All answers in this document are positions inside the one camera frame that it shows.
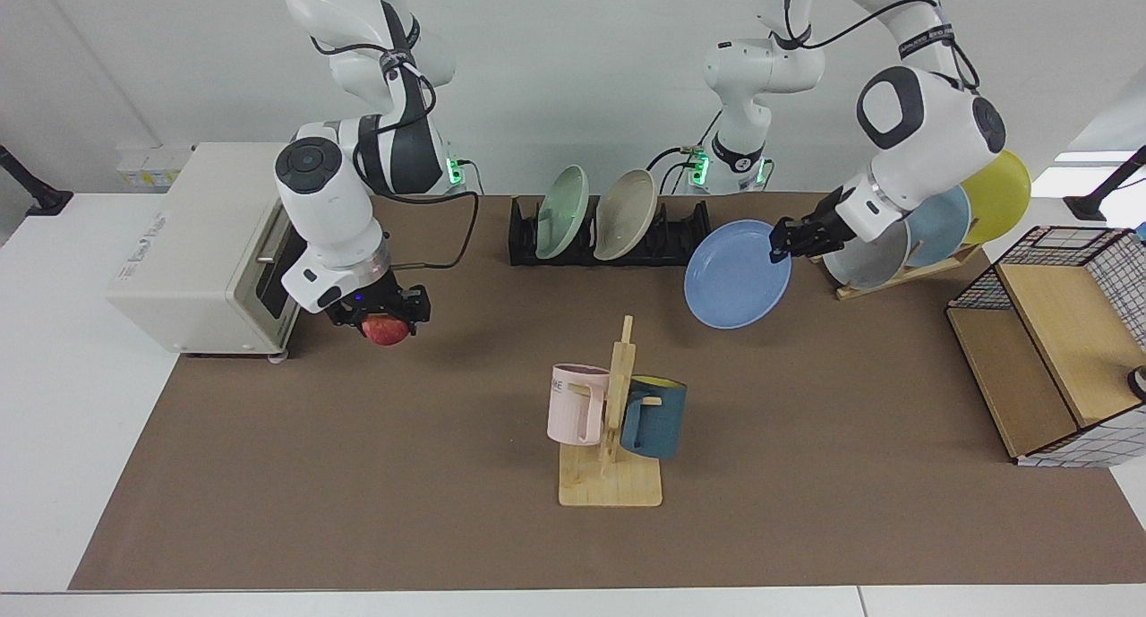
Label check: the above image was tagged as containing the wooden plate rack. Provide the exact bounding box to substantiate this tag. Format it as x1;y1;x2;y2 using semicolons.
809;241;984;301

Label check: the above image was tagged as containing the beige plate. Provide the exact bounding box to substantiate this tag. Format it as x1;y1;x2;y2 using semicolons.
594;169;659;261

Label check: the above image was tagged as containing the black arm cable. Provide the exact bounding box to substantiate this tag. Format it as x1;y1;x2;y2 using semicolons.
770;0;981;90
309;35;480;273

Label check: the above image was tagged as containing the brown table cloth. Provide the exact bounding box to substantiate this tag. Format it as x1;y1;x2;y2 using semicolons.
68;193;1146;591

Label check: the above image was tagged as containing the red yellow apple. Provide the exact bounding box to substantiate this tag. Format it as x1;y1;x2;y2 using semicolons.
361;314;412;347

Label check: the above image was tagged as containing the dark blue cup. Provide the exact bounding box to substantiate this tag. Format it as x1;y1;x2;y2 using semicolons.
620;375;688;460

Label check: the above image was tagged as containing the pale green plate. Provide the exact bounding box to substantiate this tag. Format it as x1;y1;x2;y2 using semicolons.
535;165;590;261

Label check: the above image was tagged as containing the yellow plate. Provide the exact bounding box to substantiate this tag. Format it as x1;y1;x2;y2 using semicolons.
960;150;1032;245

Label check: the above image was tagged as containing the light blue plate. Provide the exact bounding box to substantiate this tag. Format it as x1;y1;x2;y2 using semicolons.
902;185;972;269

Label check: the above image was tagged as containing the wire basket with wooden floor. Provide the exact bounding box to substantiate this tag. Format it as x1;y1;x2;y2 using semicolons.
946;226;1146;468

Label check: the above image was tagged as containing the pale toaster oven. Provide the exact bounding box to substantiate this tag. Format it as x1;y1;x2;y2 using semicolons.
106;141;314;364

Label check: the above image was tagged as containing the white wall socket box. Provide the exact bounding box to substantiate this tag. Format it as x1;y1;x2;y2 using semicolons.
116;147;193;191

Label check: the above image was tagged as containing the grey plate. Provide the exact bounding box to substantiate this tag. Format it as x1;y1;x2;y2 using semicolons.
822;219;911;291

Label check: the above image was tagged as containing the black dish rack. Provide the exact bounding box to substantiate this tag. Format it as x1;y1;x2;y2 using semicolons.
509;196;713;268

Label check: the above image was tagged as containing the wooden cup stand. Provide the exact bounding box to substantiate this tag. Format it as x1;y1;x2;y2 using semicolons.
559;315;663;508

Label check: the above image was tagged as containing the pink cup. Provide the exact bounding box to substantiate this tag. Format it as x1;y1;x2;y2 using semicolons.
547;364;611;446

